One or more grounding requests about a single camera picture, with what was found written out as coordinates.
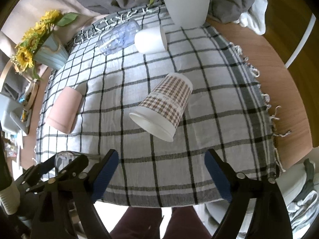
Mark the yellow sunflower bouquet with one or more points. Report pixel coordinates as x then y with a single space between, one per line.
24 58

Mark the beige pink curtain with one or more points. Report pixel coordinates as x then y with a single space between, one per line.
27 12

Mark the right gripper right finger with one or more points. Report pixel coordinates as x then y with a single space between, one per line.
270 217

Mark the grey crumpled clothing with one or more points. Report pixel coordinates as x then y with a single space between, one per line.
304 208

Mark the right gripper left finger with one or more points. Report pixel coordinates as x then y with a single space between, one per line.
73 185

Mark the white round furniture edge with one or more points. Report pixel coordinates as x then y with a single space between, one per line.
290 184

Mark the pink plastic cup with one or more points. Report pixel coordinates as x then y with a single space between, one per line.
61 115

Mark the white floor lamp pole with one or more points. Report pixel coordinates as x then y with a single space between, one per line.
303 41

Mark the light blue flower bucket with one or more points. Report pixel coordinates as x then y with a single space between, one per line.
52 53

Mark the black white checked tablecloth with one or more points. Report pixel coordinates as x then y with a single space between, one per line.
227 112

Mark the white plant pot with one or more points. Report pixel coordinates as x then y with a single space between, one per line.
188 13

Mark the plain white cup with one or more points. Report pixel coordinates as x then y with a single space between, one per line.
151 40

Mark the clear bluish plastic cup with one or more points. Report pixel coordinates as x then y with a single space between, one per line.
121 37

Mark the grey glass cup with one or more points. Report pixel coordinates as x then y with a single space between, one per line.
62 159

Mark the white grey desk device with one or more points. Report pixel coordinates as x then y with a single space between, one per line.
14 117

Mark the houndstooth paper cup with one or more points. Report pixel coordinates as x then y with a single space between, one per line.
161 111

